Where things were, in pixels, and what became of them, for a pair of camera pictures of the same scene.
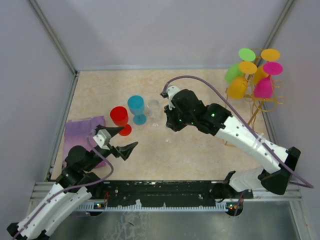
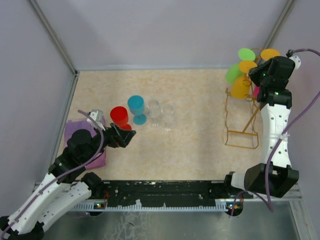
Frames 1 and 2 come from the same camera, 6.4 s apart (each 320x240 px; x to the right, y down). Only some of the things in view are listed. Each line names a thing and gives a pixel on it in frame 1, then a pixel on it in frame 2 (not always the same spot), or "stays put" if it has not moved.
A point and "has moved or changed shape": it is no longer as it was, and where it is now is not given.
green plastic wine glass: (233, 71) stays put
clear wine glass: (169, 134) has moved or changed shape
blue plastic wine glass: (136, 105) stays put
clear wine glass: (152, 108) stays put
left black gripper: (125, 150) → (126, 135)
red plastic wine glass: (119, 116) stays put
